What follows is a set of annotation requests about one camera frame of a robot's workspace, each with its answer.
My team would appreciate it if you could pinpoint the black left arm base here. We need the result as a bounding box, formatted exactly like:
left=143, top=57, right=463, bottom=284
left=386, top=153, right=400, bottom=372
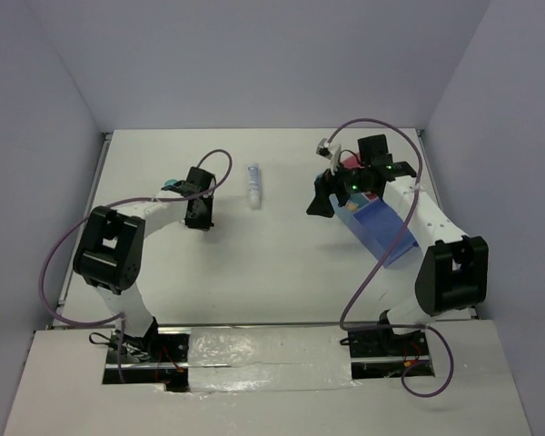
left=88, top=323, right=190, bottom=392

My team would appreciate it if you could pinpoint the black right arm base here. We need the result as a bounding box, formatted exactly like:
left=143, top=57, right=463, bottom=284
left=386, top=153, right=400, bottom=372
left=340, top=329, right=433, bottom=380

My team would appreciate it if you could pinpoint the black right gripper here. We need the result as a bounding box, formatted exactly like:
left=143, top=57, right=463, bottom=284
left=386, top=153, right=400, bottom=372
left=306, top=155, right=371, bottom=218

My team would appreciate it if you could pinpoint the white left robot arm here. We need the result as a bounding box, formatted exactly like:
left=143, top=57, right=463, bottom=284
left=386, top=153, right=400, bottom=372
left=73, top=166, right=216, bottom=362

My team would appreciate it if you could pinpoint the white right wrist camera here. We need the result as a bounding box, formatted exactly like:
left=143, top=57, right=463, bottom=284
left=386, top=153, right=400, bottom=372
left=316, top=138, right=342, bottom=173

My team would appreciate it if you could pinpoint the dark blue organizer bin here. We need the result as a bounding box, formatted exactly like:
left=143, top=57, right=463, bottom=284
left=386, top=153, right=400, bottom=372
left=348, top=199, right=418, bottom=268

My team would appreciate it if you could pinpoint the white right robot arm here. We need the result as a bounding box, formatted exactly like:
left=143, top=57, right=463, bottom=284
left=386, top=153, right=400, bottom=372
left=306, top=134, right=489, bottom=355

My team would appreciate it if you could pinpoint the light blue organizer bin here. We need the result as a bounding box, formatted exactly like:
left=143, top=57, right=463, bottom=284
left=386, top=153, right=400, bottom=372
left=330, top=193, right=360, bottom=227

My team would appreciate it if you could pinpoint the white tube blue print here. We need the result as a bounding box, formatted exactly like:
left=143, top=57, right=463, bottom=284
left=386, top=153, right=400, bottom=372
left=247, top=163, right=262, bottom=210

